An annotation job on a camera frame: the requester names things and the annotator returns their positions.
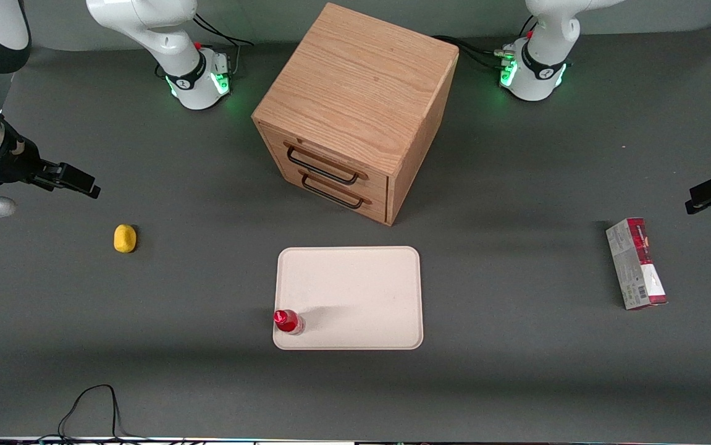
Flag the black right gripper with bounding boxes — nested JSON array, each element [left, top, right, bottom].
[[0, 136, 102, 200]]

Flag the red coke bottle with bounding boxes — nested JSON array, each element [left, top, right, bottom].
[[273, 309, 305, 336]]

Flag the beige rectangular tray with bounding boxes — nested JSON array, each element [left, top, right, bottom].
[[272, 246, 424, 351]]

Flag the yellow lemon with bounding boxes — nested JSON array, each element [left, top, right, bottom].
[[113, 224, 138, 254]]

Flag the red and grey carton box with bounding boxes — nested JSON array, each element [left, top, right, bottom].
[[605, 217, 668, 310]]

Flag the dark grey table mat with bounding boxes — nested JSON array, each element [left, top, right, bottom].
[[0, 22, 711, 441]]

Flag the wooden two-drawer cabinet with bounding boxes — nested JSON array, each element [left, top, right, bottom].
[[251, 2, 460, 227]]

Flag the black right arm base cables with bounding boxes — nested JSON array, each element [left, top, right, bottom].
[[193, 11, 256, 75]]

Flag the black arm base cables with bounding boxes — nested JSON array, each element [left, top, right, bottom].
[[432, 15, 539, 72], [193, 11, 256, 75]]

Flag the black looped cable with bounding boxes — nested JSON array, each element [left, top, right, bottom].
[[39, 384, 167, 443]]

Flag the black metal drawer handle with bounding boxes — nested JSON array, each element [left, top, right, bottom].
[[300, 173, 366, 210], [285, 145, 361, 185]]

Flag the black left arm base cables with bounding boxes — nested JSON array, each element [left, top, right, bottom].
[[432, 15, 539, 72]]

